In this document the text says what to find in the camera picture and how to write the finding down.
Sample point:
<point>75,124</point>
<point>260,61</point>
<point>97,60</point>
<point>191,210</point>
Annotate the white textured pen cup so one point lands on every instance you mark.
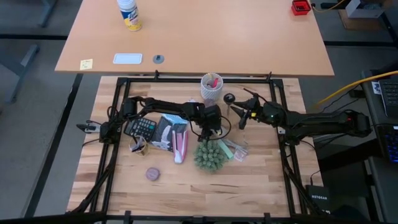
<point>211,91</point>

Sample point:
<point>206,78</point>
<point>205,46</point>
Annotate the pink and white stapler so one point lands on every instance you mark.
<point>180,149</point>

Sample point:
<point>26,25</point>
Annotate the green succulent in grey pot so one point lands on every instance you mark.
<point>210,157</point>

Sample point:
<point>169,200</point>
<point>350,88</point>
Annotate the black calculator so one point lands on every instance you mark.
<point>140,128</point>

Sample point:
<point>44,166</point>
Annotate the yellow sticky note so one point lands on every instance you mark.
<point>86,64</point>

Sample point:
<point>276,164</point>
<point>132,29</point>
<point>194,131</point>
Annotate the green eraser block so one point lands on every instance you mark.
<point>226,149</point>

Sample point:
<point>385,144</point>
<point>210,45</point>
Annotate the Yellowstone brochure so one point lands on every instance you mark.
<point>166,132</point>

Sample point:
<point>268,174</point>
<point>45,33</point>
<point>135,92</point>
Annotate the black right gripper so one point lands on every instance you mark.
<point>270,113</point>

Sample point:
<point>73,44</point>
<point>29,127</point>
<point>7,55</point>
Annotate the purple patterned jar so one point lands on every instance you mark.
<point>152,174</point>

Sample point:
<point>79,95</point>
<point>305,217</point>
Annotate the beige desk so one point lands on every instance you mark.
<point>202,40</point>

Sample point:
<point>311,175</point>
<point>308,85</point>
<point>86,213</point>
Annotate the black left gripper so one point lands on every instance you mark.
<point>213,118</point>

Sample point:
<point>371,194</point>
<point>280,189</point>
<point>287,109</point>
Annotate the clear plastic piece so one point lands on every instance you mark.
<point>240,153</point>

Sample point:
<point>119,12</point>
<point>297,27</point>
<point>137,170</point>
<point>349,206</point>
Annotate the white printed label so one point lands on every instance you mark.
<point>377,88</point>

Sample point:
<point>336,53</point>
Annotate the red plastic box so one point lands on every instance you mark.
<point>300,7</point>

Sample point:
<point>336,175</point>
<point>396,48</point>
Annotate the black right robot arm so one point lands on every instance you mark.
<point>323,123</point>

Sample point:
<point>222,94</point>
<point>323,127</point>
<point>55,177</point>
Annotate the backlit black keyboard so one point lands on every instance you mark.
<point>390,143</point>

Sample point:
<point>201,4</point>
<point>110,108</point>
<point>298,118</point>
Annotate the disinfectant wipes canister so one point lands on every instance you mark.
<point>130,15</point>

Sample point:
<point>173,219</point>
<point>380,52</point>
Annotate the black metal frame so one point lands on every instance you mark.
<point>174,80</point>

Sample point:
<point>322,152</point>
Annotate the grey desk grommet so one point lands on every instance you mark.
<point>158,59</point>

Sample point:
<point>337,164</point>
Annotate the white rectangular card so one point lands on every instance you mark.
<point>127,58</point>

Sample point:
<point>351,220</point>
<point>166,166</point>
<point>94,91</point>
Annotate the grey table leg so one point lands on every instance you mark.
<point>48,12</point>
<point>21,65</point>

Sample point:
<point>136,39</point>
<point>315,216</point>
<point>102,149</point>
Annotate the black Netgear router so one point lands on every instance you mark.
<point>318,197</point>

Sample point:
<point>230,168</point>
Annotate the white box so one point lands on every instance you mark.
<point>363,9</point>

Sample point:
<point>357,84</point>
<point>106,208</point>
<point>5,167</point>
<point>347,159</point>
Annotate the red marker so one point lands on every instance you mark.
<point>215,83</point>

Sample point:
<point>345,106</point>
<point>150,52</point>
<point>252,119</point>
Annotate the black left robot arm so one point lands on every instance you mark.
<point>168,107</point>

